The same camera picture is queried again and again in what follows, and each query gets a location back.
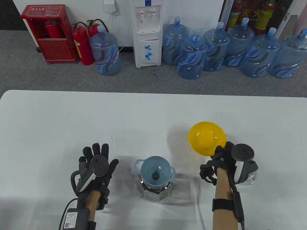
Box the person's left hand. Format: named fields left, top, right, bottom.
left=77, top=143, right=119, bottom=211

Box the person's right hand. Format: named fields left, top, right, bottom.
left=200, top=141, right=236, bottom=186

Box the yellow plastic bowl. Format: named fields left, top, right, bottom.
left=188, top=121, right=227, bottom=156

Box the clear glass jar lid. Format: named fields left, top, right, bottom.
left=243, top=165, right=258, bottom=185

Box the light blue plastic funnel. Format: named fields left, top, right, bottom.
left=134, top=156, right=176, bottom=188

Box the clear glass jar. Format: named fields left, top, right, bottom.
left=138, top=172, right=173, bottom=203

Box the person's right forearm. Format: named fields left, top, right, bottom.
left=212, top=167, right=240, bottom=230

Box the person's left forearm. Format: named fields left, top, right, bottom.
left=85, top=190, right=101, bottom=216

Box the black left hand controller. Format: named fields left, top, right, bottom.
left=70, top=155, right=109, bottom=192

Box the black hand controller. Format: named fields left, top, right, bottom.
left=70, top=155, right=109, bottom=192
left=230, top=144, right=259, bottom=184

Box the black right hand controller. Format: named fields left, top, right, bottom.
left=230, top=144, right=259, bottom=184

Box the black battery pack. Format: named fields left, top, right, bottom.
left=63, top=208, right=91, bottom=230

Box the large blue water bottle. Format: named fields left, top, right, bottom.
left=89, top=25, right=121, bottom=76

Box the row of blue water jugs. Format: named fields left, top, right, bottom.
left=162, top=16, right=307, bottom=80

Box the red fire extinguisher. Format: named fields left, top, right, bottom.
left=86, top=19, right=109, bottom=38
left=71, top=22, right=94, bottom=66

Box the red fire extinguisher cabinet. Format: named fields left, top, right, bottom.
left=20, top=4, right=79, bottom=64

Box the white water dispenser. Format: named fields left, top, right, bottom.
left=131, top=0, right=164, bottom=69

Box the red extinguisher inside cabinet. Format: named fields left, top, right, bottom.
left=45, top=20, right=63, bottom=39

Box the glass-door fire cabinet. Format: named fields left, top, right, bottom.
left=219, top=0, right=307, bottom=40

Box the black wrist strap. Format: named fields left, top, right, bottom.
left=212, top=198, right=234, bottom=212

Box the black battery cable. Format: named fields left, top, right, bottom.
left=59, top=198, right=78, bottom=230

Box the white power cable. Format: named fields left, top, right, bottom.
left=119, top=19, right=132, bottom=52

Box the white wall box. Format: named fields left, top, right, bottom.
left=104, top=0, right=118, bottom=13

